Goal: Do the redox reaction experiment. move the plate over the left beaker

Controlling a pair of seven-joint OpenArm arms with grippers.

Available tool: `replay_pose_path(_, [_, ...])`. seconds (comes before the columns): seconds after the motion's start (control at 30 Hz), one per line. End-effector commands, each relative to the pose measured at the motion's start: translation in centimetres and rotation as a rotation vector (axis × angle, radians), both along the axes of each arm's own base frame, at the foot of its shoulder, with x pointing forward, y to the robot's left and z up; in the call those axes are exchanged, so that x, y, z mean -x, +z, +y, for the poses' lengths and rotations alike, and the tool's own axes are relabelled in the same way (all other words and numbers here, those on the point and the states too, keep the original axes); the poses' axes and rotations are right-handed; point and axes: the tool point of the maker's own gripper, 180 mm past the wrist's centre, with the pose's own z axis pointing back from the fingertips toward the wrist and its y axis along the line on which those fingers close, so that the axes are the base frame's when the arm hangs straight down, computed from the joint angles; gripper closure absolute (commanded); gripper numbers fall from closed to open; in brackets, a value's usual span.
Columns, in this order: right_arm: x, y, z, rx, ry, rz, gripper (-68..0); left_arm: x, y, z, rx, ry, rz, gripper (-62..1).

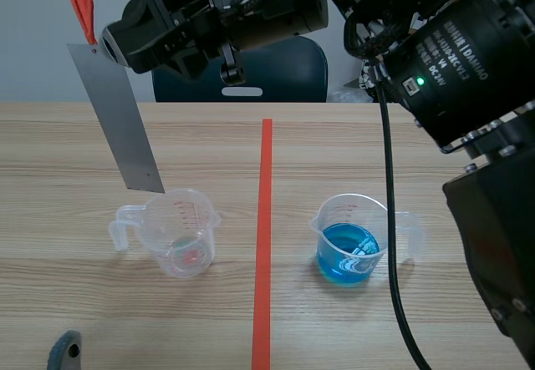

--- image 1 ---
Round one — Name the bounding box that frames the empty clear plastic beaker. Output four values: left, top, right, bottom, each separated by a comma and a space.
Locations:
109, 188, 222, 280

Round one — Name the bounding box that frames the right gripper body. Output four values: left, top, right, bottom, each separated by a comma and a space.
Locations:
120, 0, 248, 86

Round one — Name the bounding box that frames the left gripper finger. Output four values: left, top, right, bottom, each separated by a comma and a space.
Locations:
46, 330, 83, 370

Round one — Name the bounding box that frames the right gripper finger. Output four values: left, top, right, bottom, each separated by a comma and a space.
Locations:
99, 21, 129, 68

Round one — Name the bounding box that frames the black cable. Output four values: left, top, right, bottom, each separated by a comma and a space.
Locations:
373, 63, 432, 370

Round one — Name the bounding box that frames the dark blue chair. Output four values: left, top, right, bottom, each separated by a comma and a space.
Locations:
151, 34, 329, 104

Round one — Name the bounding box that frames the grey metal plate orange strip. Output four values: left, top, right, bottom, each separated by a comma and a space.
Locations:
61, 0, 166, 196

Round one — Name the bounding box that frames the clear beaker with blue liquid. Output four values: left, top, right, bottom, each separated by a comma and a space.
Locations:
308, 193, 426, 288

